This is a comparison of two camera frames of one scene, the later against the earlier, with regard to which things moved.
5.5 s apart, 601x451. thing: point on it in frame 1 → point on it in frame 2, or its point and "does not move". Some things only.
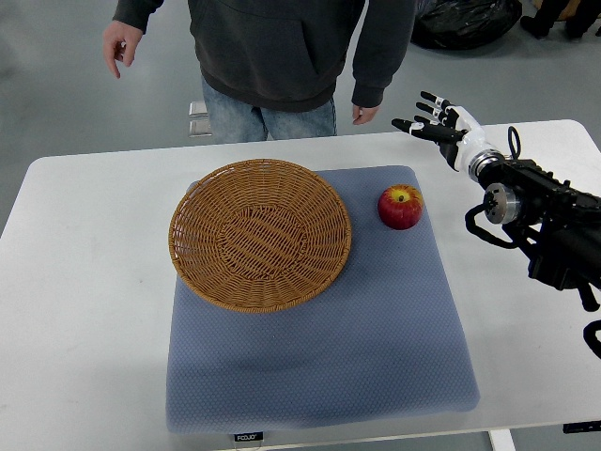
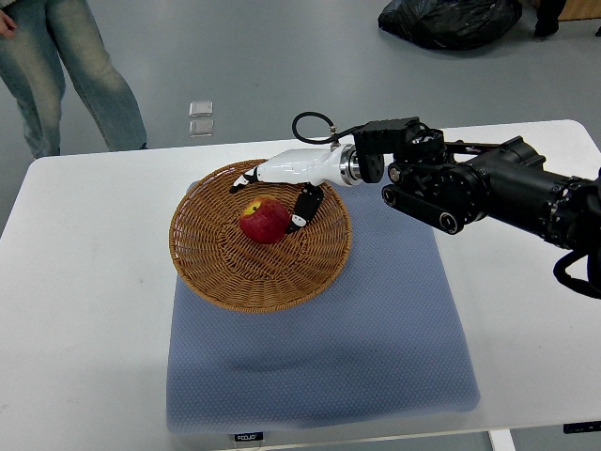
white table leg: [502, 440] does not move
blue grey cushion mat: [379, 343] does not move
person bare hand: [119, 42] → [7, 25]
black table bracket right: [581, 427] does not move
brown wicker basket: [255, 236] does not move
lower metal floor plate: [199, 129] does not move
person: [277, 65] → [36, 37]
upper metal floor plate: [198, 109] does not move
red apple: [400, 207] → [265, 220]
